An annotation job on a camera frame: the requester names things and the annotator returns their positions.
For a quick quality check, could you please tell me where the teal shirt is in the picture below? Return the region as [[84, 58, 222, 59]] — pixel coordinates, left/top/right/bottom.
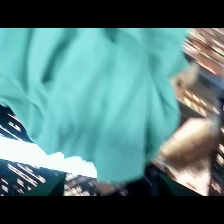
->
[[0, 27, 192, 185]]

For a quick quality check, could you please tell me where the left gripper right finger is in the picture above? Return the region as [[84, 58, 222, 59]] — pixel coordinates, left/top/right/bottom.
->
[[156, 172, 202, 197]]

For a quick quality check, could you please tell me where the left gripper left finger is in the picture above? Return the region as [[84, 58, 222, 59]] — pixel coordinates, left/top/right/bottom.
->
[[22, 172, 67, 197]]

